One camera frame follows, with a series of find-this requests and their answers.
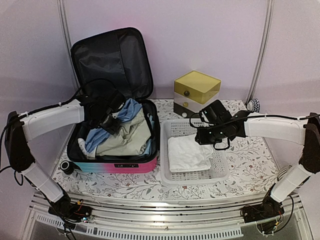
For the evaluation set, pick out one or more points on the beige folded garment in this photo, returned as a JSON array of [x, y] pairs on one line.
[[131, 140]]

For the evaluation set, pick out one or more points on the white garment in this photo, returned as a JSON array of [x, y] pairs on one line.
[[186, 155]]

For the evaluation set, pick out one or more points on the floral white tablecloth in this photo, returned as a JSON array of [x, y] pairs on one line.
[[251, 166]]

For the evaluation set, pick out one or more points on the yellow and white storage box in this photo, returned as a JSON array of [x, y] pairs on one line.
[[194, 91]]

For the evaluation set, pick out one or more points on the metal wall post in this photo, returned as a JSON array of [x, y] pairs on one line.
[[262, 49], [63, 18]]

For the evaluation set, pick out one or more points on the aluminium front rail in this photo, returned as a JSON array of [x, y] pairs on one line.
[[186, 219]]

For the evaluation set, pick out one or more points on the white plastic bottle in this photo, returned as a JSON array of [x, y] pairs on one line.
[[81, 143]]

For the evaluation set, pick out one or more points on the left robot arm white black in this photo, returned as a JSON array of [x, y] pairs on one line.
[[22, 128]]

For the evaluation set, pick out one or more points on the white plastic mesh basket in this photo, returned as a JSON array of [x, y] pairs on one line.
[[219, 170]]

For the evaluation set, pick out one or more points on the right metal wall post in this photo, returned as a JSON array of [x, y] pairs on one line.
[[262, 49]]

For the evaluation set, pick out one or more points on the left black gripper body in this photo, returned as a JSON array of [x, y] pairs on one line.
[[106, 123]]

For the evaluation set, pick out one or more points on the pink and teal kids suitcase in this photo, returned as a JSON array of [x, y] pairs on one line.
[[103, 63]]

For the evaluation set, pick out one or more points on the black white patterned cloth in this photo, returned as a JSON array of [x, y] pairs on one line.
[[253, 105]]

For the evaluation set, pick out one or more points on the light blue garment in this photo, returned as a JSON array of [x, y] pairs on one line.
[[97, 136]]

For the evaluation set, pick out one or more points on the left metal wall post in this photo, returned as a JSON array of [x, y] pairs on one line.
[[63, 18]]

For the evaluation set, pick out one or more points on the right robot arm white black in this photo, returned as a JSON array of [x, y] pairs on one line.
[[302, 130]]

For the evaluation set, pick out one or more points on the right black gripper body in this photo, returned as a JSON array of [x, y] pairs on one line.
[[216, 135]]

